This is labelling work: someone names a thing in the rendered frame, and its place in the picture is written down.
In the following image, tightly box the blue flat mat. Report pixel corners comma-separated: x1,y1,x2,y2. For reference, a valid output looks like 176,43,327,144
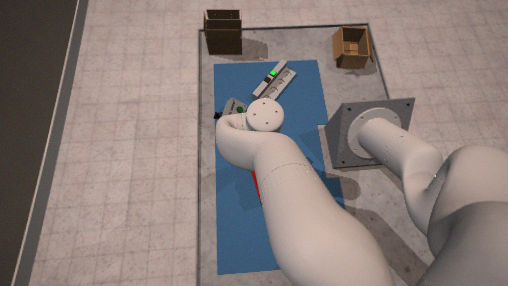
214,60,346,275

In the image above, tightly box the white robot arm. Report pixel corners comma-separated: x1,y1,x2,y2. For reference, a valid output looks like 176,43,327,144
215,98,508,286

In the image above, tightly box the grey control panel with two buttons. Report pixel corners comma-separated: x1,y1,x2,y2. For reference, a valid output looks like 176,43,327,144
214,97,247,119

